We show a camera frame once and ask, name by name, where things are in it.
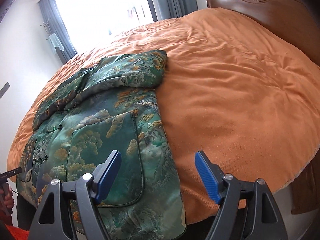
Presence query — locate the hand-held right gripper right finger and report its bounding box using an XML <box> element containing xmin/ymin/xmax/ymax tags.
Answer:
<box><xmin>195</xmin><ymin>151</ymin><xmax>290</xmax><ymax>240</ymax></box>

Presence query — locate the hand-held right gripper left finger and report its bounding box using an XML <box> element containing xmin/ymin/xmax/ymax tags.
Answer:
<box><xmin>29</xmin><ymin>150</ymin><xmax>122</xmax><ymax>240</ymax></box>

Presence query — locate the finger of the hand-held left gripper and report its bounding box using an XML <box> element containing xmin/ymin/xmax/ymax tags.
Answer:
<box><xmin>0</xmin><ymin>168</ymin><xmax>23</xmax><ymax>182</ymax></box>

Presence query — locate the green patterned jacket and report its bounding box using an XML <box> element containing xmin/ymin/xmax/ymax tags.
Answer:
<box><xmin>16</xmin><ymin>49</ymin><xmax>187</xmax><ymax>240</ymax></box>

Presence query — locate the person's left hand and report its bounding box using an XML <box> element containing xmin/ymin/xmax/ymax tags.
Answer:
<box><xmin>0</xmin><ymin>184</ymin><xmax>15</xmax><ymax>210</ymax></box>

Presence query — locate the person's orange fleece jacket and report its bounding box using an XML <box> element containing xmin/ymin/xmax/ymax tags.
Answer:
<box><xmin>0</xmin><ymin>205</ymin><xmax>32</xmax><ymax>240</ymax></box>

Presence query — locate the bed with orange quilt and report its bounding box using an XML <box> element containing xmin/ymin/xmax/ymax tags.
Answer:
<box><xmin>6</xmin><ymin>7</ymin><xmax>320</xmax><ymax>227</ymax></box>

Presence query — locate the wooden bed side panel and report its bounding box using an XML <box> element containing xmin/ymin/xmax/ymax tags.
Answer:
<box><xmin>291</xmin><ymin>158</ymin><xmax>320</xmax><ymax>215</ymax></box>

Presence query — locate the light blue towel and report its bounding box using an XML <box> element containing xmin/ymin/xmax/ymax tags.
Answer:
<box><xmin>48</xmin><ymin>33</ymin><xmax>65</xmax><ymax>55</ymax></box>

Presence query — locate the sliding glass door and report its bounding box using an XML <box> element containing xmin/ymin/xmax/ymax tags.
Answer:
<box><xmin>51</xmin><ymin>0</ymin><xmax>166</xmax><ymax>55</ymax></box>

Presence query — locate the wooden bed headboard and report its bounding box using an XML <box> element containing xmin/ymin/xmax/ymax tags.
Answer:
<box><xmin>206</xmin><ymin>0</ymin><xmax>320</xmax><ymax>68</ymax></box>

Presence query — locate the grey wall switch panel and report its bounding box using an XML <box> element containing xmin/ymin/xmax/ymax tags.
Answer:
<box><xmin>0</xmin><ymin>82</ymin><xmax>11</xmax><ymax>98</ymax></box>

